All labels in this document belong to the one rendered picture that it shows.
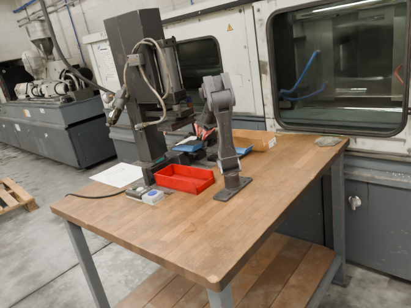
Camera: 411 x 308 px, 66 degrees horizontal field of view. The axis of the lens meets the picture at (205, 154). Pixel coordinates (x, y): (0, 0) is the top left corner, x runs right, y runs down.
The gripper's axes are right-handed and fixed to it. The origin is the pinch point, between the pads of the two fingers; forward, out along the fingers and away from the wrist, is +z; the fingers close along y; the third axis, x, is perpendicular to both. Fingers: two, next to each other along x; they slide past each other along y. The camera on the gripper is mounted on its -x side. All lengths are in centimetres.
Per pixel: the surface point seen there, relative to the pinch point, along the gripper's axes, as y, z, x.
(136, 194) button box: -0.9, 17.4, 36.5
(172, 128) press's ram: 10.8, -1.0, 9.2
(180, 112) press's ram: 13.0, -7.0, 3.6
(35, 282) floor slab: 70, 165, 47
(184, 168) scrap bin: -4.4, 11.5, 12.2
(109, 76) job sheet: 164, 58, -72
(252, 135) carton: -9.1, 4.5, -36.1
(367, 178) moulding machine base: -68, 0, -57
